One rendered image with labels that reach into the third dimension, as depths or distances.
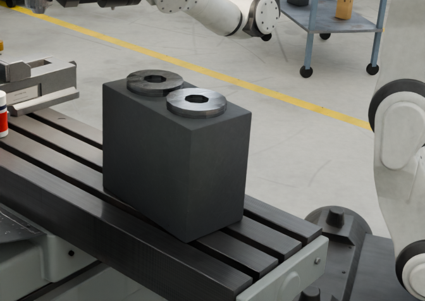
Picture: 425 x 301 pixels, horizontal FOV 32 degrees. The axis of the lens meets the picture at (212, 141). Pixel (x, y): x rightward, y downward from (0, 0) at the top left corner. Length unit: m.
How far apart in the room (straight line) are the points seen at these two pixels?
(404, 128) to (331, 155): 2.22
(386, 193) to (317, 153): 2.11
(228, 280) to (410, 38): 0.62
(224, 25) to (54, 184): 0.48
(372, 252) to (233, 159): 0.81
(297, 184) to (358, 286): 1.65
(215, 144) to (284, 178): 2.31
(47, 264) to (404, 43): 0.76
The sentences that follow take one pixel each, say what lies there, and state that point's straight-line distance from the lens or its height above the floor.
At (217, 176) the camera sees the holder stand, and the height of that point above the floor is 1.04.
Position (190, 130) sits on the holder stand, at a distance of 1.01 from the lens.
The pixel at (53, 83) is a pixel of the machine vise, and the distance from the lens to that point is 1.58.
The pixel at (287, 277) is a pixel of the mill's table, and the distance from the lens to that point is 1.09.
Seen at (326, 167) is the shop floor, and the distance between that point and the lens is 3.50.
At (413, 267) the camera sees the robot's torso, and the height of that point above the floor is 0.70.
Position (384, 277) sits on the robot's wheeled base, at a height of 0.57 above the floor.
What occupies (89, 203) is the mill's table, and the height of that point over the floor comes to 0.94.
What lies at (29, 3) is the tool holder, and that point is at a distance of 1.30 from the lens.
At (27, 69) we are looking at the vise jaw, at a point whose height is 1.03.
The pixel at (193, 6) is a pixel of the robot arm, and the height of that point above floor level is 1.18.
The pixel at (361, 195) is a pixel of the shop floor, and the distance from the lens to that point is 3.30.
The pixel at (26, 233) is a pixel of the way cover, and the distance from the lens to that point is 1.26.
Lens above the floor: 1.54
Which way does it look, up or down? 25 degrees down
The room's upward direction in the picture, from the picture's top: 4 degrees clockwise
